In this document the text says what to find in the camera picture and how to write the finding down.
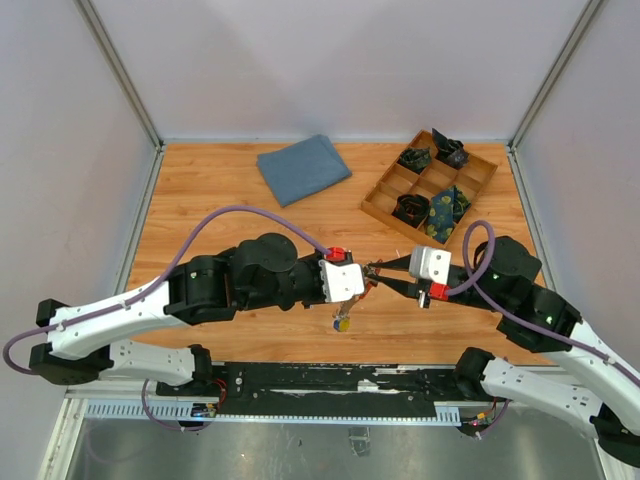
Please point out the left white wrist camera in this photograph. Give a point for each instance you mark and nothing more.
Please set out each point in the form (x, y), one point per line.
(341, 283)

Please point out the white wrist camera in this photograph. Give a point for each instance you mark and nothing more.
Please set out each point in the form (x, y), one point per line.
(341, 283)
(430, 264)

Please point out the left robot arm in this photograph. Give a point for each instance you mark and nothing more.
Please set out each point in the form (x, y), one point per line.
(95, 341)

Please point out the wooden compartment tray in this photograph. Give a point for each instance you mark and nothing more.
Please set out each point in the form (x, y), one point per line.
(380, 201)

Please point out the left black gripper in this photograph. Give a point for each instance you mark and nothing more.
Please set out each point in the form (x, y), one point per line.
(315, 259)

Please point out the metal key organizer red handle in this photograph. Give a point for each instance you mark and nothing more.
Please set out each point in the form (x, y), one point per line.
(341, 317)

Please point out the dark navy rolled tie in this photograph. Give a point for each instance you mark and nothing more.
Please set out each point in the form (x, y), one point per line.
(450, 151)

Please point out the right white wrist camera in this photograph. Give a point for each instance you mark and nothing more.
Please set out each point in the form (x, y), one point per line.
(430, 264)

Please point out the dark green rolled tie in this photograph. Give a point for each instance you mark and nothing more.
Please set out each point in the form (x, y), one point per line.
(415, 159)

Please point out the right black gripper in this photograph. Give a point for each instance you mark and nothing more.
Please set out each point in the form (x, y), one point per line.
(412, 288)

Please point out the folded blue cloth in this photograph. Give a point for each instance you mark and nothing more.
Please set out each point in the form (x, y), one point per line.
(302, 169)

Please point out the blue yellow floral tie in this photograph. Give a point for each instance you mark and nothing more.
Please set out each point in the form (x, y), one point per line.
(446, 210)

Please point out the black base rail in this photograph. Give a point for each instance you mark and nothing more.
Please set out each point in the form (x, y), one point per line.
(326, 391)

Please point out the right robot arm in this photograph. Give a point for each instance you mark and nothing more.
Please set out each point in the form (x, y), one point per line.
(500, 277)

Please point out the black orange rolled tie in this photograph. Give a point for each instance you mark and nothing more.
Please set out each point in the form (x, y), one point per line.
(412, 209)

